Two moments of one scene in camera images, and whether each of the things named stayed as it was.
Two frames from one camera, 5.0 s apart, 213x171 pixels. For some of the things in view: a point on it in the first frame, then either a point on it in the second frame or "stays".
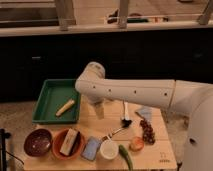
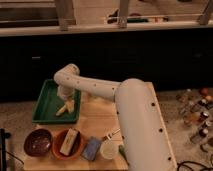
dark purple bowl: x=38 y=142 stays
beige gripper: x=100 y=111 to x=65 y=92
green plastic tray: x=52 y=96 stays
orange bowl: x=76 y=148 stays
